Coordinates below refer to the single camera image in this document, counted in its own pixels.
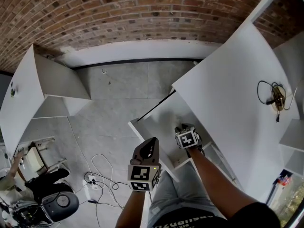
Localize gold lamp base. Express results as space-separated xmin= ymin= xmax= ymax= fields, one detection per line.
xmin=271 ymin=85 xmax=287 ymax=112

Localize person's right forearm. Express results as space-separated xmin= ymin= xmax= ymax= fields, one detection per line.
xmin=186 ymin=147 xmax=260 ymax=220

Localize white floor cable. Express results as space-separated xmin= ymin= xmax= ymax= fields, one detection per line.
xmin=91 ymin=153 xmax=124 ymax=209

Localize person's left forearm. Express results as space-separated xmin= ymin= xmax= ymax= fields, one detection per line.
xmin=115 ymin=189 xmax=153 ymax=228

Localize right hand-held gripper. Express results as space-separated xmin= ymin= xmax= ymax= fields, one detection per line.
xmin=174 ymin=123 xmax=203 ymax=152

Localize white desk drawer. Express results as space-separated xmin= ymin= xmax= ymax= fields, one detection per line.
xmin=128 ymin=90 xmax=239 ymax=183

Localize white metal frame stand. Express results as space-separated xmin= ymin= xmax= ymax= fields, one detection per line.
xmin=14 ymin=136 xmax=67 ymax=177

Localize white side table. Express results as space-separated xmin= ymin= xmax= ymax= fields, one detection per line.
xmin=0 ymin=44 xmax=92 ymax=153

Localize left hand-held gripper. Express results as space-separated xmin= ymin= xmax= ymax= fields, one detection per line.
xmin=127 ymin=137 xmax=162 ymax=192

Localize colourful small packet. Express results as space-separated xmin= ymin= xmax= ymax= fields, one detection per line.
xmin=273 ymin=169 xmax=293 ymax=188

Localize white desk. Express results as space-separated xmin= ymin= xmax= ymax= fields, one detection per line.
xmin=171 ymin=22 xmax=300 ymax=203

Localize white power strip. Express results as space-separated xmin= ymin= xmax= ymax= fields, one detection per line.
xmin=85 ymin=172 xmax=101 ymax=190

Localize thin white cable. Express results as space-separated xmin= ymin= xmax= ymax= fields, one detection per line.
xmin=283 ymin=86 xmax=299 ymax=111

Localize person's grey trousers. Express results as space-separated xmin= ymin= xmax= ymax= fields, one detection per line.
xmin=146 ymin=162 xmax=230 ymax=228

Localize person's black shirt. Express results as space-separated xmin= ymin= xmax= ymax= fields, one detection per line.
xmin=152 ymin=201 xmax=281 ymax=228

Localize black lamp cable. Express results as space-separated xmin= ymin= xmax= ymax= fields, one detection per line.
xmin=257 ymin=80 xmax=286 ymax=123

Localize black floor cable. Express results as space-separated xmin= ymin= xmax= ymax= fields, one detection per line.
xmin=83 ymin=171 xmax=131 ymax=228

